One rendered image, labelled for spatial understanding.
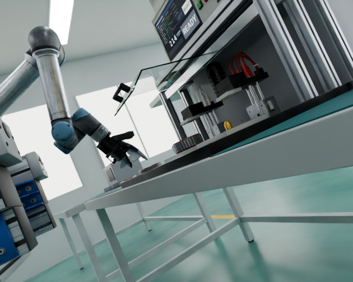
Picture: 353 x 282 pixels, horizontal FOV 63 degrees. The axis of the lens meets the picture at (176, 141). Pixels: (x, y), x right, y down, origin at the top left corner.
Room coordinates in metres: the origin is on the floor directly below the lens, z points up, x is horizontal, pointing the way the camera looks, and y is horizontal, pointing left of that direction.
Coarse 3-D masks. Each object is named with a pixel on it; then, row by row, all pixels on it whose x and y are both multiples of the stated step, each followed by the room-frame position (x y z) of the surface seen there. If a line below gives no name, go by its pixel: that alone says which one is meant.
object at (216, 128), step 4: (216, 124) 1.03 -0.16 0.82; (220, 124) 1.04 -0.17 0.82; (208, 128) 1.08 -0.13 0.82; (212, 128) 1.06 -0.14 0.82; (216, 128) 1.04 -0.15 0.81; (220, 128) 1.04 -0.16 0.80; (224, 128) 1.04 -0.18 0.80; (208, 132) 1.09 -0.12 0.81; (216, 132) 1.05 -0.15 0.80; (220, 132) 1.03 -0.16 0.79; (212, 136) 1.08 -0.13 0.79
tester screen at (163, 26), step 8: (176, 0) 0.97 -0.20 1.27; (184, 0) 0.94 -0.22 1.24; (168, 8) 1.02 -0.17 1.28; (176, 8) 0.99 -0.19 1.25; (192, 8) 0.92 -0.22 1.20; (168, 16) 1.04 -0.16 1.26; (184, 16) 0.97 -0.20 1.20; (160, 24) 1.10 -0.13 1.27; (168, 24) 1.06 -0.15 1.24; (176, 24) 1.02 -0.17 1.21; (160, 32) 1.12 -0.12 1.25; (168, 32) 1.08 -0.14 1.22; (176, 32) 1.04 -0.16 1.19; (192, 32) 0.97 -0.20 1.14; (168, 40) 1.10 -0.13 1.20; (184, 40) 1.02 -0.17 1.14; (168, 48) 1.12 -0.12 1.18
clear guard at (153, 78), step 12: (180, 60) 0.94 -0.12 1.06; (192, 60) 1.00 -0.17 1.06; (144, 72) 0.90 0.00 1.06; (156, 72) 0.95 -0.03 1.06; (168, 72) 1.01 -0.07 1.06; (180, 72) 1.07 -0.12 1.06; (132, 84) 0.91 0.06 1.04; (144, 84) 1.03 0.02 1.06; (156, 84) 1.10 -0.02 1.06; (168, 84) 1.17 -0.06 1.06; (120, 108) 0.98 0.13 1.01
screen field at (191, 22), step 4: (192, 12) 0.93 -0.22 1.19; (188, 16) 0.95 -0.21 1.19; (192, 16) 0.94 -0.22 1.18; (196, 16) 0.92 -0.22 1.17; (188, 20) 0.96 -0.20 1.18; (192, 20) 0.94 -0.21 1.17; (196, 20) 0.93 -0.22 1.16; (184, 24) 0.98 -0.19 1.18; (188, 24) 0.97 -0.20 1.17; (192, 24) 0.95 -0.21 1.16; (196, 24) 0.93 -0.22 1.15; (180, 28) 1.01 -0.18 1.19; (184, 28) 0.99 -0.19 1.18; (188, 28) 0.97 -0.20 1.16; (192, 28) 0.96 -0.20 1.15; (184, 32) 1.00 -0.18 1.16; (188, 32) 0.98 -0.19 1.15; (184, 36) 1.01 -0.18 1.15
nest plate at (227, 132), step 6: (264, 114) 0.76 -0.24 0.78; (252, 120) 0.74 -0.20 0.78; (258, 120) 0.75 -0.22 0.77; (240, 126) 0.72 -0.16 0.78; (246, 126) 0.72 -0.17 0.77; (228, 132) 0.70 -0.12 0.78; (234, 132) 0.70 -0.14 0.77; (210, 138) 0.75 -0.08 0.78; (216, 138) 0.73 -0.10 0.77; (198, 144) 0.81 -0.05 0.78; (204, 144) 0.79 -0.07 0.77
